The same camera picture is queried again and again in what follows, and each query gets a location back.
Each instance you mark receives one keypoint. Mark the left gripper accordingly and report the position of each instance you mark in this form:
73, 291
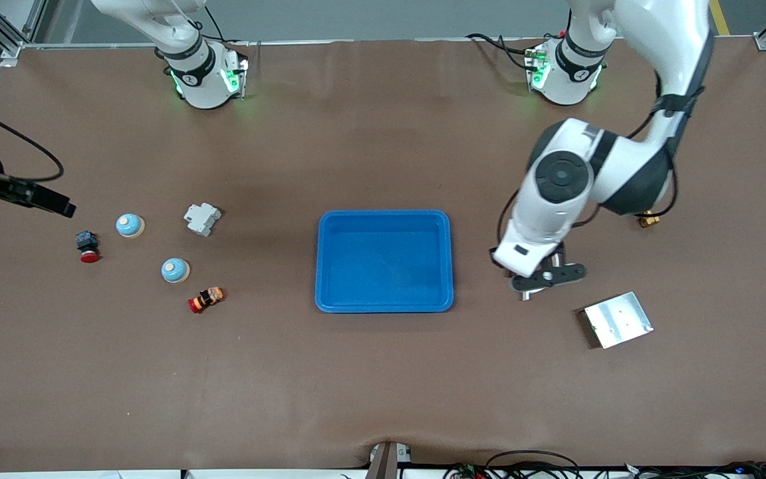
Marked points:
560, 248

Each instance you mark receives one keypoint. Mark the blue dome call bell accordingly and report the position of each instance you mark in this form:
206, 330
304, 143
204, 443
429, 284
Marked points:
175, 270
129, 225

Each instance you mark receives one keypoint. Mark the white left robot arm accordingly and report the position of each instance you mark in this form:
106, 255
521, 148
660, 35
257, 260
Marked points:
662, 40

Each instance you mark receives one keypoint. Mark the red mushroom push button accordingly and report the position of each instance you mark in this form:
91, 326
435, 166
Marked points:
87, 241

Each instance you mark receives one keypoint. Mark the silver metal plate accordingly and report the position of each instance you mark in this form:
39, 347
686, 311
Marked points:
619, 320

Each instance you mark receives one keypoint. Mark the blue plastic tray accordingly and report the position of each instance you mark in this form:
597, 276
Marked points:
383, 266

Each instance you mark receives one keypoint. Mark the white circuit breaker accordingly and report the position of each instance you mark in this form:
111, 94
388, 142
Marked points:
202, 219

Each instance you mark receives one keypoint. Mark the brown table cover mat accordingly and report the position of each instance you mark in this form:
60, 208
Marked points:
383, 386

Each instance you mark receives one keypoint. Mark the red yellow emergency stop button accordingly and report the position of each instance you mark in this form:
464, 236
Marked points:
207, 299

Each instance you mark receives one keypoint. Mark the white curved plastic bracket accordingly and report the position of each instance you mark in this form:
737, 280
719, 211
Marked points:
526, 296

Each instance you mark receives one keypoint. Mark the grey metal clamp bracket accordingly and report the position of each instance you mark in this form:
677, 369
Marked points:
386, 462

